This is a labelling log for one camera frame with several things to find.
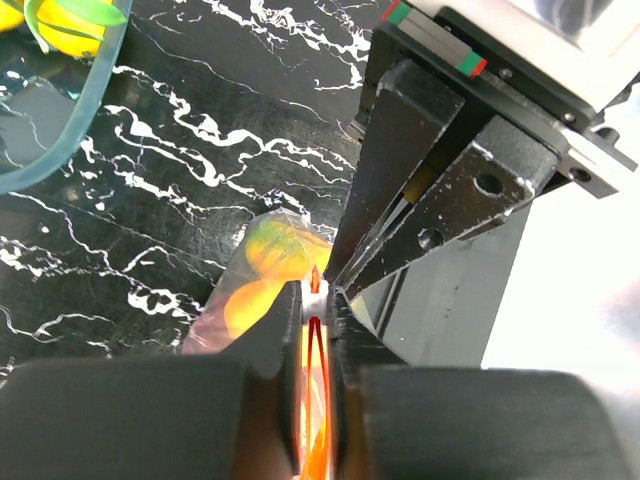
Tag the yellow lemon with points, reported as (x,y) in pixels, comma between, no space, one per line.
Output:
(11,14)

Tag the small yellow orange fruit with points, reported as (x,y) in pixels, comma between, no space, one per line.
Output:
(67,32)

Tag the clear zip top bag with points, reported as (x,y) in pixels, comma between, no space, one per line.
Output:
(311,377)

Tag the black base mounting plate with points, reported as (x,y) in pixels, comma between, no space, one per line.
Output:
(440,311)

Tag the pink dragon fruit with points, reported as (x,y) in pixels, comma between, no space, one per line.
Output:
(103,13)

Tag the transparent blue plastic fruit tray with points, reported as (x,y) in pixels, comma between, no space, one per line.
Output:
(48,102)

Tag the yellow green mango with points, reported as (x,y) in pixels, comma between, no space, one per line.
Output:
(277,249)

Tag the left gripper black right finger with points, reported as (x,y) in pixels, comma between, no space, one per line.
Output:
(393,420)

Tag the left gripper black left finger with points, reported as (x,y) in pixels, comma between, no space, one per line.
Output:
(230,415)

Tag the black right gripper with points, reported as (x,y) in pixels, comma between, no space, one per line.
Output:
(566,72)

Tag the orange yellow mango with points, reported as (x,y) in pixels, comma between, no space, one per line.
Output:
(249,304)

